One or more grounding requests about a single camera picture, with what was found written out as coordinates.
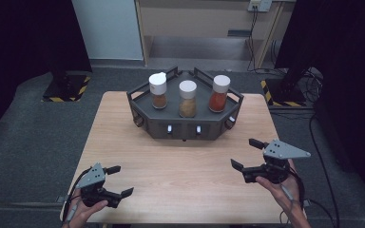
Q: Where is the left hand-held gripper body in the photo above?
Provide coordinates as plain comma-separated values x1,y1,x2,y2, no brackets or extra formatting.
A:
75,162,124,209

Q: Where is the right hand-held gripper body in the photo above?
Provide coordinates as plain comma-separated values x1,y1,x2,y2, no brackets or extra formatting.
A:
241,139,312,184

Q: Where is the orange powder spice jar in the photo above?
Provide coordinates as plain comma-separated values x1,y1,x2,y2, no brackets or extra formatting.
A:
208,74,231,114

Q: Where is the tan powder spice jar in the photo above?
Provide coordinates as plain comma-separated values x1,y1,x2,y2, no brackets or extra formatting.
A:
178,80,198,119

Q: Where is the dark grey corner spice rack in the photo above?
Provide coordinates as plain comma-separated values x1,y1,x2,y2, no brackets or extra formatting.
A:
126,66,245,142

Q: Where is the brown spice jar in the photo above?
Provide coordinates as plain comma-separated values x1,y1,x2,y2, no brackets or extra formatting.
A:
148,71,169,110

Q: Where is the person's left hand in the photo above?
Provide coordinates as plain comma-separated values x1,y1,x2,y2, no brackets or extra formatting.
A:
61,198,109,228

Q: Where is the person's right hand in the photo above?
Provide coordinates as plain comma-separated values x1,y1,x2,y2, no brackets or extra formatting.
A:
255,159,302,212

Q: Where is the black stand, striped base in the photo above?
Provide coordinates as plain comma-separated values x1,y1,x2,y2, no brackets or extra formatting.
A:
41,67,92,103
259,60,308,107

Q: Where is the dark curtain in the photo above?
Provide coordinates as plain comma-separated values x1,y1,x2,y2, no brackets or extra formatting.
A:
274,0,365,200
0,0,93,143

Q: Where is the small grey bar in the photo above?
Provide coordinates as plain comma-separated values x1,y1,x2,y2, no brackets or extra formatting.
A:
227,28,252,38

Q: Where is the white power outlet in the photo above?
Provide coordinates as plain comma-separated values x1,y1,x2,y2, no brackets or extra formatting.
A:
247,0,273,13

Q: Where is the white panel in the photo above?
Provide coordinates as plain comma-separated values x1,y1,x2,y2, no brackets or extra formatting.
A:
72,0,144,61

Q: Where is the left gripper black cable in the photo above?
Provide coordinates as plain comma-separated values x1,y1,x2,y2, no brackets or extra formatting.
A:
61,167,93,222

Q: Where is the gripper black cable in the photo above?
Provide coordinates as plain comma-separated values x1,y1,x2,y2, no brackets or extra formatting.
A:
61,167,93,222
279,170,308,222

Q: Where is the long black floor cable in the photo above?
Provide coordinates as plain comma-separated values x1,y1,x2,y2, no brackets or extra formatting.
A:
308,113,340,228

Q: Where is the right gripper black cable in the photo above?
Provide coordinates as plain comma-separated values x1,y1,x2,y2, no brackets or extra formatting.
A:
279,170,308,222

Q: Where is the bundle of black cables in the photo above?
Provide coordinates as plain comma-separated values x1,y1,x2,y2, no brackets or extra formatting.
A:
302,67,324,104

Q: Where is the black outlet cable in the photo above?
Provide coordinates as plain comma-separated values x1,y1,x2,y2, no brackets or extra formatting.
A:
246,6,259,72

